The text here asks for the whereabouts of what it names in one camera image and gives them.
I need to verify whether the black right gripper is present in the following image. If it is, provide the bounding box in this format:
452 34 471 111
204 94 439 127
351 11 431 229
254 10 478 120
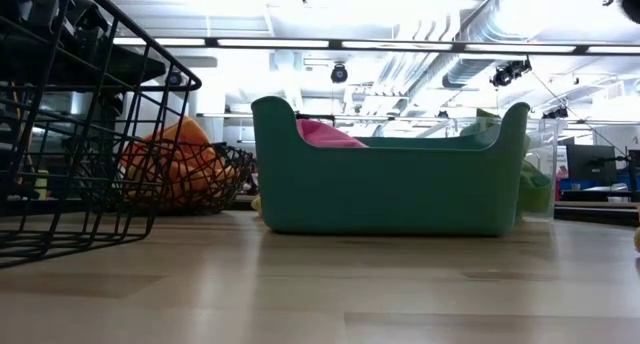
618 0 640 26

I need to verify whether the pink microfiber towel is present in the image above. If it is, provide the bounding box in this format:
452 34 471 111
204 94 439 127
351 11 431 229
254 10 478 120
296 118 370 149

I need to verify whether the orange microfiber towel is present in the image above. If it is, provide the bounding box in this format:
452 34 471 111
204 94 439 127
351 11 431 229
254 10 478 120
118 115 237 208

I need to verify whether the green microfiber towel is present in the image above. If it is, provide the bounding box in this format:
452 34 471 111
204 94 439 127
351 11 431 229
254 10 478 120
458 107 555 216

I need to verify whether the clear plastic container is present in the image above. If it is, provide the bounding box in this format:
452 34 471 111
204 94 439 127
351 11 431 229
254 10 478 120
449 115 561 223

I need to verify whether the black computer monitor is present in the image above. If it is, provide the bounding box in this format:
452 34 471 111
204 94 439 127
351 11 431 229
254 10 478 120
565 143 619 188

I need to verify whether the background desk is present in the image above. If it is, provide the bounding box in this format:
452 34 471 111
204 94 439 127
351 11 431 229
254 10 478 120
553 200 640 229

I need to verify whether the teal plastic basket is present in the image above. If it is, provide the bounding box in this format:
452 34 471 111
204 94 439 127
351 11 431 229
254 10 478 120
250 95 532 237

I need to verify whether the black ceiling-mounted camera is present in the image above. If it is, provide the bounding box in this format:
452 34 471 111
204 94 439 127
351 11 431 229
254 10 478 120
491 56 533 89

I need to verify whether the small black wire basket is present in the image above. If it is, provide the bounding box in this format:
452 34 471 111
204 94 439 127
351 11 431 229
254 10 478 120
74 140 255 217

